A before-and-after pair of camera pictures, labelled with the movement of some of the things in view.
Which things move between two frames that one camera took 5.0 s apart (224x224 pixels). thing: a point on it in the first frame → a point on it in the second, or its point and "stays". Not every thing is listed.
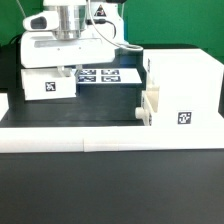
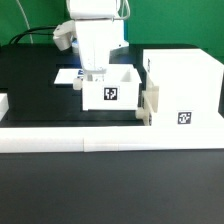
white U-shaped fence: x=89 y=139 stays
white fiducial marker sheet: x=108 y=76 → x=66 y=76
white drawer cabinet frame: x=188 y=81 stays
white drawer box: x=48 y=83 → x=118 y=90
